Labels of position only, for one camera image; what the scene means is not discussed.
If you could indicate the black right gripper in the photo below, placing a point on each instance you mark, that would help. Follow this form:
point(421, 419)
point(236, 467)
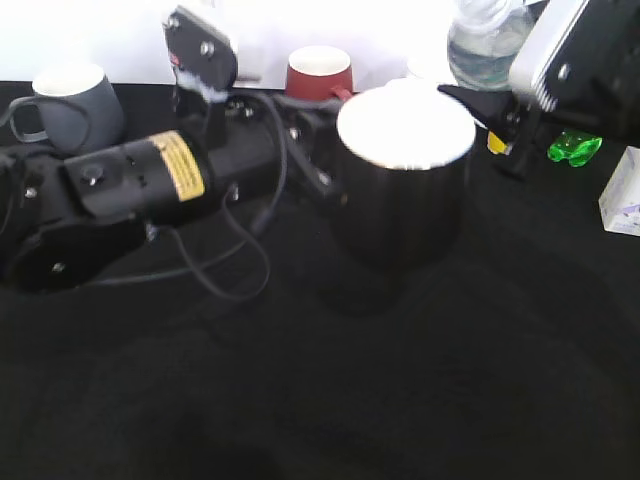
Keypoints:
point(595, 79)

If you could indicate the yellow plastic cup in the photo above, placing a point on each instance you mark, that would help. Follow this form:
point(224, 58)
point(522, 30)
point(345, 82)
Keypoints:
point(497, 146)

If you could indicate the green soda bottle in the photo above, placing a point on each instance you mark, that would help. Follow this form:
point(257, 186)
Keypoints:
point(575, 147)

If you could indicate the white purple carton box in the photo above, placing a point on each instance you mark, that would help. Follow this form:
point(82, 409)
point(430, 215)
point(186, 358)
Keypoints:
point(619, 201)

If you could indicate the white ceramic mug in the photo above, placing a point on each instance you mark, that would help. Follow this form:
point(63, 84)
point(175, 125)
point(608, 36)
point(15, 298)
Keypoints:
point(424, 73)

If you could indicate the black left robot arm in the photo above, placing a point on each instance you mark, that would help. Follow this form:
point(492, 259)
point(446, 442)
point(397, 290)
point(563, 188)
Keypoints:
point(64, 220)

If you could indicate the red ceramic mug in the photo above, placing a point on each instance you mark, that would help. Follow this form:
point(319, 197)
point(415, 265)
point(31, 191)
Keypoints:
point(319, 72)

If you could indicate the clear water bottle green label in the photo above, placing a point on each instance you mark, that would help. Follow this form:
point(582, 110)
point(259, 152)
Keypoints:
point(484, 39)

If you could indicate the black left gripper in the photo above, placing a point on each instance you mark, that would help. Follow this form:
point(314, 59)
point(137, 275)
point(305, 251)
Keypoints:
point(250, 156)

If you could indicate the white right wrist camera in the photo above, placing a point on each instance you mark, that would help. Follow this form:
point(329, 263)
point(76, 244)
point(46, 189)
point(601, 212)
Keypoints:
point(528, 73)

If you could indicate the grey ceramic mug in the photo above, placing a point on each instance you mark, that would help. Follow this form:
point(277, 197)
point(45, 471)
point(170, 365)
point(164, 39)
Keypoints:
point(78, 109)

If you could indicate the black ceramic mug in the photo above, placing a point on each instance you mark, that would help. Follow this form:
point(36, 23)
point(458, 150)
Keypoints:
point(400, 162)

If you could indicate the cola bottle red label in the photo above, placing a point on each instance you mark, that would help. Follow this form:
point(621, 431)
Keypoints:
point(176, 95)

